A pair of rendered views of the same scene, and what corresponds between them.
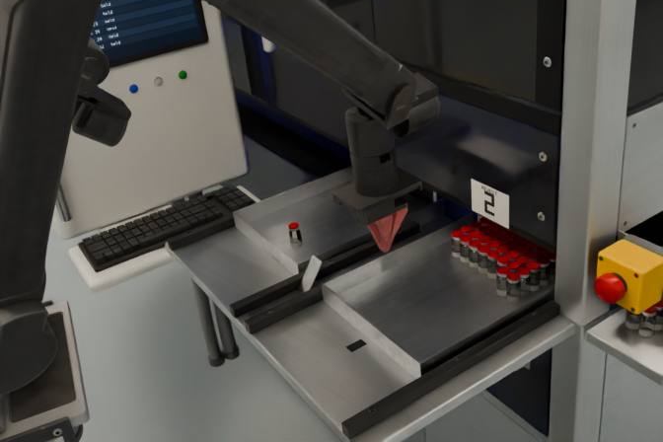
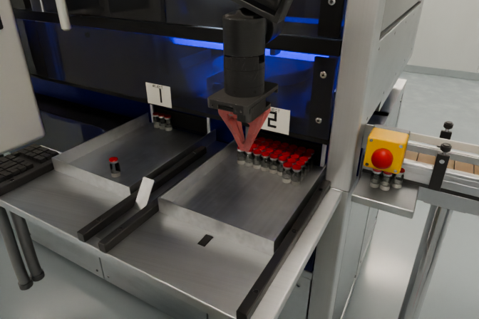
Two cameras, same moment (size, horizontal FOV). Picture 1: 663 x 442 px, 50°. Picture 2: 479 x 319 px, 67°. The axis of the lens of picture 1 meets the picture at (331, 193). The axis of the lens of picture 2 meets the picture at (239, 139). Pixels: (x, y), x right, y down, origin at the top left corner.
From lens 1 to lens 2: 0.51 m
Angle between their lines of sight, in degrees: 27
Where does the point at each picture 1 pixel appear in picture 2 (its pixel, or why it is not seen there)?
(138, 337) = not seen: outside the picture
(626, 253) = (385, 134)
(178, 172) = not seen: outside the picture
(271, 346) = (131, 259)
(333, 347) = (187, 246)
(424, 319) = (246, 208)
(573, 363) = (338, 218)
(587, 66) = not seen: outside the picture
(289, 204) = (96, 148)
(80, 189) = not seen: outside the picture
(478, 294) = (271, 185)
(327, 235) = (137, 164)
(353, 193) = (229, 97)
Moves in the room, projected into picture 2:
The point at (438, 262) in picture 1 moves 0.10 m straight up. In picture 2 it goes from (232, 169) to (231, 133)
